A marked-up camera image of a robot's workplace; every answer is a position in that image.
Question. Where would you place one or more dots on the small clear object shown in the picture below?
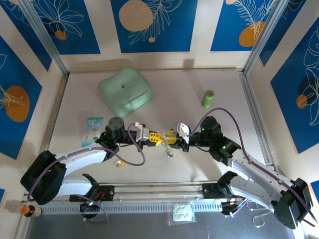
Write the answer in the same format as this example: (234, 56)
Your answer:
(169, 153)

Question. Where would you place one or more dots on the key with yellow tag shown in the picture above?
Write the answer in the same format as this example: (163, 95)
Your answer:
(119, 163)

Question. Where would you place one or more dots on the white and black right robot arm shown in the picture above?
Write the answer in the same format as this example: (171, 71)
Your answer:
(256, 172)

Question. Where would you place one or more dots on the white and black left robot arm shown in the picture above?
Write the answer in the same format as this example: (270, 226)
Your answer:
(82, 158)

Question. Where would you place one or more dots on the light blue snack packet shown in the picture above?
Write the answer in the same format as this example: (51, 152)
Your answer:
(92, 129)

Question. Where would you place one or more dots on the green cylindrical can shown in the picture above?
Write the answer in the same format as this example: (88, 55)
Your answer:
(207, 100)

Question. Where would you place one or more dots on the mint green square case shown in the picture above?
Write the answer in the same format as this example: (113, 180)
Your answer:
(134, 97)

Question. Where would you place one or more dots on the clear plastic bag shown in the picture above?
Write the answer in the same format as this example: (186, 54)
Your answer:
(181, 212)

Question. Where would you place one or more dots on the black controller board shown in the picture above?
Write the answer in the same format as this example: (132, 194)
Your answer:
(228, 206)
(88, 207)

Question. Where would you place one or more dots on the small bottle with orange cap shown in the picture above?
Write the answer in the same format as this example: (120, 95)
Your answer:
(33, 211)

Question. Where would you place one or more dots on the aluminium side rail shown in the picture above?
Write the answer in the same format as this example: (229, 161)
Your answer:
(53, 124)
(257, 119)

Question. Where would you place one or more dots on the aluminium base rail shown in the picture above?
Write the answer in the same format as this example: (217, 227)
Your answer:
(159, 191)

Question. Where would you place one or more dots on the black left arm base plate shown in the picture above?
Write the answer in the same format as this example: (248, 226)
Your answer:
(107, 193)

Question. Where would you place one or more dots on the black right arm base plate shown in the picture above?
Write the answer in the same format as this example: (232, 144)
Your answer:
(209, 191)

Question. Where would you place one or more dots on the aluminium frame post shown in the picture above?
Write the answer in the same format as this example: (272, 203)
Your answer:
(44, 35)
(263, 35)

